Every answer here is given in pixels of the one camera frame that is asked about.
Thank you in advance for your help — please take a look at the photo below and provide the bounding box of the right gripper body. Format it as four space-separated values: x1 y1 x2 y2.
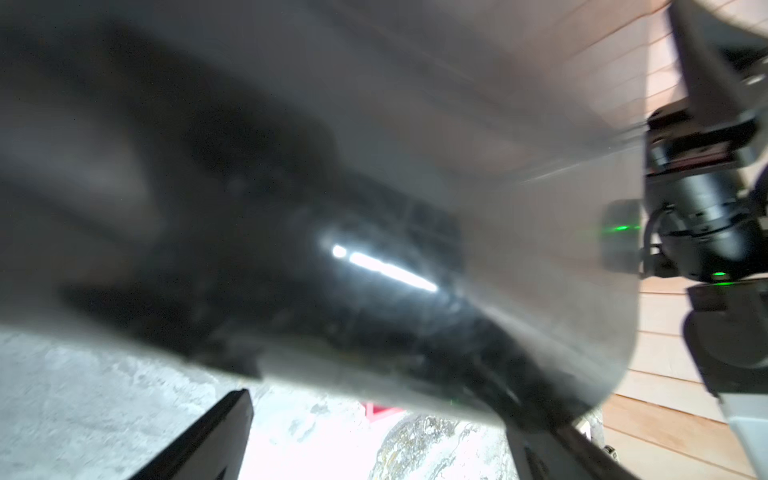
641 100 767 282

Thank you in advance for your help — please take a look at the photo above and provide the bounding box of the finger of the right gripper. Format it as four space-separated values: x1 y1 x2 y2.
667 1 767 129

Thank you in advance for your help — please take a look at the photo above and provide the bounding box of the black drawer cabinet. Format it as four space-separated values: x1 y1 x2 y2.
1 1 648 428

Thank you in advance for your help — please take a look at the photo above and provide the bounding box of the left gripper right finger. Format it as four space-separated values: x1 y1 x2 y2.
505 423 636 480

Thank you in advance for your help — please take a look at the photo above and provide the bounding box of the pink bottom drawer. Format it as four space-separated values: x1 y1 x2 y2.
361 402 404 423

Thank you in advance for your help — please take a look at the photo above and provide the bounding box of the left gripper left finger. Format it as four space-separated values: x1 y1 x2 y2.
132 389 254 480

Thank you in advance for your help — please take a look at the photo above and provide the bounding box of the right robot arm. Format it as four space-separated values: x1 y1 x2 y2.
641 1 767 478

